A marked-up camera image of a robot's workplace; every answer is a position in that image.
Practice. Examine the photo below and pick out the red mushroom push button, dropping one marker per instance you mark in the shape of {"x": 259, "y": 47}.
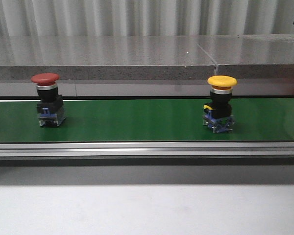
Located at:
{"x": 50, "y": 108}

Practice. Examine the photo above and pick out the yellow mushroom push button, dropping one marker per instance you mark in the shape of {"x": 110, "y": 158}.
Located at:
{"x": 217, "y": 114}

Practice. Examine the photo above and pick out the aluminium conveyor side rail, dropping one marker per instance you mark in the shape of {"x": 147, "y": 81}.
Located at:
{"x": 146, "y": 150}

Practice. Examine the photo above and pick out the white pleated curtain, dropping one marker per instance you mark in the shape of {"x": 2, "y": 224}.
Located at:
{"x": 145, "y": 17}

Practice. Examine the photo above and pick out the green conveyor belt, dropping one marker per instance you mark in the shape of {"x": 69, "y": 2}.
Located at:
{"x": 256, "y": 119}

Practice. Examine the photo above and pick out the grey stone countertop slab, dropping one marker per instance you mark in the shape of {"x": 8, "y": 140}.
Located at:
{"x": 104, "y": 58}

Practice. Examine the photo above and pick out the white base panel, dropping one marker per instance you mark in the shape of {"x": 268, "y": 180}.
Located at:
{"x": 81, "y": 88}

